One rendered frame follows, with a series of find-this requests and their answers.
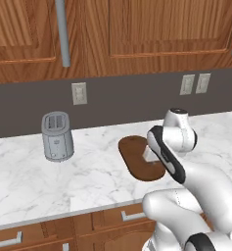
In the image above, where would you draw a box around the wooden wall cupboard door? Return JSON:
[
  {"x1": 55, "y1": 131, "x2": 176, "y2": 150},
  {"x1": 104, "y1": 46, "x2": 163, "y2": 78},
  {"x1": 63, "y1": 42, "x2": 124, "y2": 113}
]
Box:
[
  {"x1": 0, "y1": 0, "x2": 85, "y2": 85},
  {"x1": 83, "y1": 0, "x2": 232, "y2": 78}
]

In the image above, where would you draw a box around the white wall outlet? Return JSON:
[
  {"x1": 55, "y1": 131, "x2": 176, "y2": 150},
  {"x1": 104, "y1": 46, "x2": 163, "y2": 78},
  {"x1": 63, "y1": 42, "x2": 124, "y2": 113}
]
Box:
[
  {"x1": 179, "y1": 74, "x2": 196, "y2": 96},
  {"x1": 195, "y1": 73, "x2": 212, "y2": 95},
  {"x1": 70, "y1": 81, "x2": 89, "y2": 107}
]

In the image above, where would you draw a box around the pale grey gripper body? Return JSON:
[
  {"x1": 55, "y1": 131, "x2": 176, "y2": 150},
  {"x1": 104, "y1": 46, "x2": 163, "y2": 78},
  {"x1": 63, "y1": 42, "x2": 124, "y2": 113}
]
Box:
[{"x1": 142, "y1": 145, "x2": 162, "y2": 164}]

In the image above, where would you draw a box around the grey drawer handle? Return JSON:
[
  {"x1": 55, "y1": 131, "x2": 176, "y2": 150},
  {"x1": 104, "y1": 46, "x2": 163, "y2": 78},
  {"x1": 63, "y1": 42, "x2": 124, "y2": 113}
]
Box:
[
  {"x1": 120, "y1": 210, "x2": 148, "y2": 223},
  {"x1": 0, "y1": 230, "x2": 24, "y2": 251}
]

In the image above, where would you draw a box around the grey bar cupboard handle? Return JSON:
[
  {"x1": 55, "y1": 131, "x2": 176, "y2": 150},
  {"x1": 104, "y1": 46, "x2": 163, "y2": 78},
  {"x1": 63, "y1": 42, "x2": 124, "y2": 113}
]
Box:
[{"x1": 54, "y1": 0, "x2": 71, "y2": 69}]

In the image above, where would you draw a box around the grey toaster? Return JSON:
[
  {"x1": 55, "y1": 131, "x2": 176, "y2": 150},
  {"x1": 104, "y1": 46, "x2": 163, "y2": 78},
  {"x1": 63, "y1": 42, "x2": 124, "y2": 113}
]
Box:
[{"x1": 40, "y1": 111, "x2": 75, "y2": 164}]

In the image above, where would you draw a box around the wooden drawer front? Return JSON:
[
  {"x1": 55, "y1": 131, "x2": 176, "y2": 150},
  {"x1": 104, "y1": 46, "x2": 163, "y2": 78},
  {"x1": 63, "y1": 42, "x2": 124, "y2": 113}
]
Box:
[
  {"x1": 75, "y1": 203, "x2": 157, "y2": 237},
  {"x1": 0, "y1": 221, "x2": 76, "y2": 251}
]

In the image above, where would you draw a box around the wooden base cupboard door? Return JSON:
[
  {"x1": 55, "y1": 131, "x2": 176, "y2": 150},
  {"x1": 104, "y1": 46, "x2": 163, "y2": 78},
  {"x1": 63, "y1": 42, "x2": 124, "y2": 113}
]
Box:
[
  {"x1": 9, "y1": 238, "x2": 76, "y2": 251},
  {"x1": 76, "y1": 225, "x2": 157, "y2": 251}
]

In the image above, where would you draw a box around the brown oval cutting board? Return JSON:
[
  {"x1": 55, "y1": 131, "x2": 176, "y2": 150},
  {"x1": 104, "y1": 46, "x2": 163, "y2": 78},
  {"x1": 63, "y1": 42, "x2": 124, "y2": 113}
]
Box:
[{"x1": 117, "y1": 134, "x2": 167, "y2": 182}]

